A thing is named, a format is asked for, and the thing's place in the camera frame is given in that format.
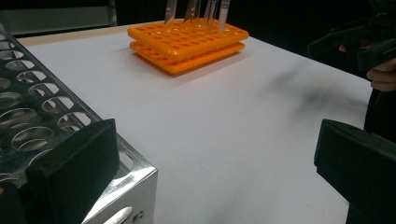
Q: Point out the clear plastic test tube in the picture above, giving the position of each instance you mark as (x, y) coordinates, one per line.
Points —
(210, 9)

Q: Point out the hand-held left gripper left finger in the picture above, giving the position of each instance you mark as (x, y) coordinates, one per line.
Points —
(74, 174)

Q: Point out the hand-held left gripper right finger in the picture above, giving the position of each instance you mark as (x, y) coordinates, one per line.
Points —
(361, 168)

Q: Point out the orange plastic test tube rack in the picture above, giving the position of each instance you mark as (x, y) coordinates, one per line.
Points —
(186, 46)

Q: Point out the perforated metal test tube rack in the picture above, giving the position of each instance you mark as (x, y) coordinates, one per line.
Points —
(138, 193)

